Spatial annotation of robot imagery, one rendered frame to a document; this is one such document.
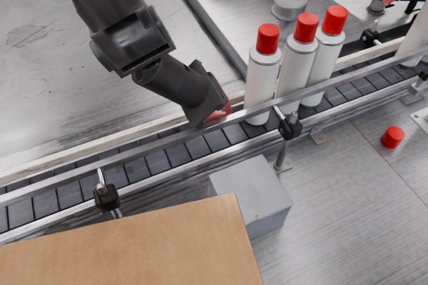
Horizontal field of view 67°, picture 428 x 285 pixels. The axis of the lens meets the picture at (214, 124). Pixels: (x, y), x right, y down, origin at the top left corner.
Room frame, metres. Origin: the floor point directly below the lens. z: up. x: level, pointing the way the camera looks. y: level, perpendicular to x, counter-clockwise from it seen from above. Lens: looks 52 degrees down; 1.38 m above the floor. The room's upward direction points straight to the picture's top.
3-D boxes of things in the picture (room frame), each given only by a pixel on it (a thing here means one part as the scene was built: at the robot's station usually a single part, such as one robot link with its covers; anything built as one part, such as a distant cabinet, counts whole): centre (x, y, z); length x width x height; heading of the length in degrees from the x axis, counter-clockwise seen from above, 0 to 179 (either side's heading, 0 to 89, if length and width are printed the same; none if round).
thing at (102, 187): (0.21, 0.16, 0.91); 0.07 x 0.03 x 0.16; 24
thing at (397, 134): (0.38, -0.36, 0.85); 0.03 x 0.03 x 0.03
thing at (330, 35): (0.45, -0.19, 0.98); 0.05 x 0.05 x 0.20
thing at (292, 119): (0.34, -0.11, 0.91); 0.07 x 0.03 x 0.16; 24
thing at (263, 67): (0.40, -0.08, 0.98); 0.05 x 0.05 x 0.20
